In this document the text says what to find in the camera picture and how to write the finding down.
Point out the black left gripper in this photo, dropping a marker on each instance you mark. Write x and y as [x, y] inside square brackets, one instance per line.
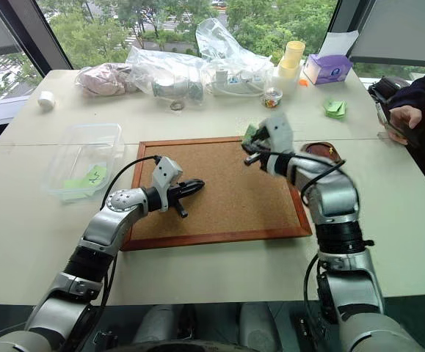
[177, 190]

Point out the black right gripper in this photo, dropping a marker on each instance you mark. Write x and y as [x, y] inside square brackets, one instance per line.
[258, 155]

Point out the small green sticky note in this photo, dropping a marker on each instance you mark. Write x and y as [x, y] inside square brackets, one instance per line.
[250, 132]

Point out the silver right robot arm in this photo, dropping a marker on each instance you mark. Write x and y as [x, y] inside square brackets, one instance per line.
[338, 205]

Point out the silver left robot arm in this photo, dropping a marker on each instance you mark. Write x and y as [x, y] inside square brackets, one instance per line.
[105, 223]

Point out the clear jar of pushpins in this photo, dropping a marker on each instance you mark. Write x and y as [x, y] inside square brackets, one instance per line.
[272, 98]

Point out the dark brown wooden tray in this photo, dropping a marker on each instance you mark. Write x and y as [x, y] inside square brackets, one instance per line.
[320, 149]

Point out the purple tissue box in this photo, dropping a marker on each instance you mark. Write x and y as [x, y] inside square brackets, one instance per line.
[327, 69]

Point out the green note with writing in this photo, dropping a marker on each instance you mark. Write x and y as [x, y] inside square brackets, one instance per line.
[95, 176]

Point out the clear plastic box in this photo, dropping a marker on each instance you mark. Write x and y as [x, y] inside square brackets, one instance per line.
[85, 161]

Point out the plain green note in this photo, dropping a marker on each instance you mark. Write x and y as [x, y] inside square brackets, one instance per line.
[73, 183]

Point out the person's hand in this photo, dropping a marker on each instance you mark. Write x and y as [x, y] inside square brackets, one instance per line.
[404, 117]

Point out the wood-framed cork board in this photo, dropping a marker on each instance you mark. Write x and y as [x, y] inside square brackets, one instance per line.
[227, 190]

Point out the white power strip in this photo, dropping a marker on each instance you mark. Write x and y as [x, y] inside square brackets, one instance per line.
[234, 82]

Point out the white plastic container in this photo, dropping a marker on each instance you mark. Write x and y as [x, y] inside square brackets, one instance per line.
[285, 82]

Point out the small orange object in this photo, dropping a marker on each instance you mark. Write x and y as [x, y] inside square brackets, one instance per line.
[303, 82]

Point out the folded green paper notes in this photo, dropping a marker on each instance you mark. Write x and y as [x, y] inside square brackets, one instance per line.
[335, 108]

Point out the stacked yellow cups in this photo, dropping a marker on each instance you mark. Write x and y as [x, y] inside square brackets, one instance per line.
[291, 56]

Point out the clear bag with power strip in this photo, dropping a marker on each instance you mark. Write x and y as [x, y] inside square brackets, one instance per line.
[230, 51]

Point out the crumpled clear plastic bag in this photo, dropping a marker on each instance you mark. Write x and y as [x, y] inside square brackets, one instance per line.
[160, 73]

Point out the smartphone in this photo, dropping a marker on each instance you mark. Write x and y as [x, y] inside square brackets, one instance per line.
[388, 122]

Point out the black bag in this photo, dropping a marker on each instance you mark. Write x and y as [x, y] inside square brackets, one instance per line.
[386, 89]

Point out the pink stuff in bag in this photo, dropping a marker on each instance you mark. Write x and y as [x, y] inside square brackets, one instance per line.
[102, 78]

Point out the white tape roll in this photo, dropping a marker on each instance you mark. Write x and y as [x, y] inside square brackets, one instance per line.
[46, 99]

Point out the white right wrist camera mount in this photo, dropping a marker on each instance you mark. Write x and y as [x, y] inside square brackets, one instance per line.
[280, 130]

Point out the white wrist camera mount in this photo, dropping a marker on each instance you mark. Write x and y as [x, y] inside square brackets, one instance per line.
[280, 130]
[166, 170]

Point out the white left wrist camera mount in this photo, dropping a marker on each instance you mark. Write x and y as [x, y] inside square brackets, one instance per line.
[166, 170]

